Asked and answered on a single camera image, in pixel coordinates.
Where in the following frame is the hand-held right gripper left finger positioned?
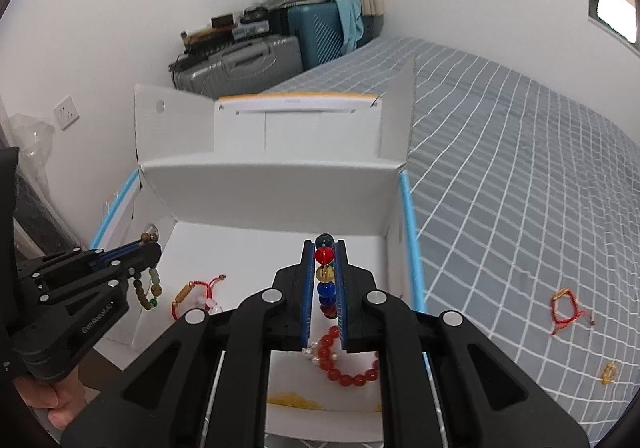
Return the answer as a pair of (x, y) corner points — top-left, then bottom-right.
(60, 239), (317, 448)

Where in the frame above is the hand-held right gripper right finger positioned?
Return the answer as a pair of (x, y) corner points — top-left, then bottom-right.
(335, 239), (589, 448)

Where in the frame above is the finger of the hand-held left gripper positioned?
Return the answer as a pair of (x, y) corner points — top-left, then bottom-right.
(17, 240), (161, 281)
(35, 250), (164, 306)

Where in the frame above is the multicolour glass bead bracelet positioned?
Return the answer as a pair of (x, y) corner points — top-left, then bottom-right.
(314, 231), (340, 321)

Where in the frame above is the brown wooden bead bracelet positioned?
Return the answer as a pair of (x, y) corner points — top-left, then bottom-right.
(131, 230), (163, 312)

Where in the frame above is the red bead bracelet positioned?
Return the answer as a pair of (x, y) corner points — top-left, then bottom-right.
(314, 325), (381, 389)

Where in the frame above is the red cord bracelet gold charm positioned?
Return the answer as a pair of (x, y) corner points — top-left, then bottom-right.
(170, 273), (227, 321)

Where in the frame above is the blue and yellow cardboard box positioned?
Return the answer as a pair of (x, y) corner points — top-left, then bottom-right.
(90, 55), (428, 441)

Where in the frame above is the person's left hand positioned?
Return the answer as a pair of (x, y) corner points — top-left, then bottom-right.
(12, 372), (87, 431)

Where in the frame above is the clear plastic bag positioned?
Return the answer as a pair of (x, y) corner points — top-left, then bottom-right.
(7, 113), (55, 169)

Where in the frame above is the grey checked bed sheet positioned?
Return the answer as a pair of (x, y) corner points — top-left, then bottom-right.
(260, 36), (640, 446)

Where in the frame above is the grey suitcase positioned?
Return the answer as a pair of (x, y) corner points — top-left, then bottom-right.
(170, 35), (303, 98)

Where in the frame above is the teal suitcase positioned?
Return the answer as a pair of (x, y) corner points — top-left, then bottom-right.
(287, 0), (383, 73)

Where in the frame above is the stack of dark boxes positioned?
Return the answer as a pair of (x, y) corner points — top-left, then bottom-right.
(180, 2), (288, 53)

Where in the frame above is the teal cloth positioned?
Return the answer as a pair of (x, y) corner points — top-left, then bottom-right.
(334, 0), (365, 53)

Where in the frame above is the white wall socket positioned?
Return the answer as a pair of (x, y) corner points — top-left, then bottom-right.
(54, 96), (80, 130)

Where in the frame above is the small red cord bracelet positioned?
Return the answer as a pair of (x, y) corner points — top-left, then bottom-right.
(549, 289), (596, 336)

